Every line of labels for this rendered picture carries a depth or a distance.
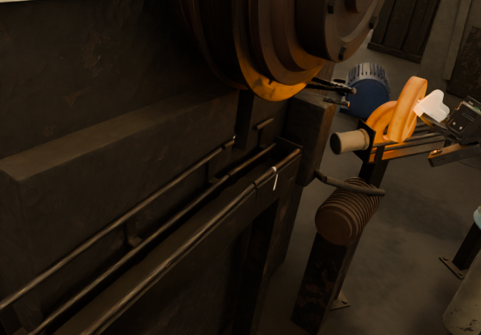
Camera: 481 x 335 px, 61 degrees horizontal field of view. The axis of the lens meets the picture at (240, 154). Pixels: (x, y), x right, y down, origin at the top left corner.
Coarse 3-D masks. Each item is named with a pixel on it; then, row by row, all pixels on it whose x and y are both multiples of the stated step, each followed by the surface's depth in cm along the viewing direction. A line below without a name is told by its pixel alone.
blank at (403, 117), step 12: (408, 84) 89; (420, 84) 88; (408, 96) 88; (420, 96) 92; (396, 108) 88; (408, 108) 87; (396, 120) 89; (408, 120) 90; (396, 132) 91; (408, 132) 99
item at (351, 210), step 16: (336, 192) 117; (320, 208) 112; (336, 208) 109; (352, 208) 110; (368, 208) 114; (320, 224) 113; (336, 224) 109; (352, 224) 108; (320, 240) 118; (336, 240) 111; (352, 240) 110; (320, 256) 121; (336, 256) 117; (304, 272) 127; (320, 272) 123; (336, 272) 119; (304, 288) 129; (320, 288) 125; (336, 288) 129; (304, 304) 132; (320, 304) 128; (304, 320) 135; (320, 320) 130
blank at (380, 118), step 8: (384, 104) 110; (392, 104) 110; (376, 112) 110; (384, 112) 108; (392, 112) 109; (368, 120) 111; (376, 120) 109; (384, 120) 110; (416, 120) 114; (376, 128) 110; (384, 128) 112; (376, 136) 112; (384, 136) 116; (408, 136) 116; (400, 144) 117; (384, 152) 117
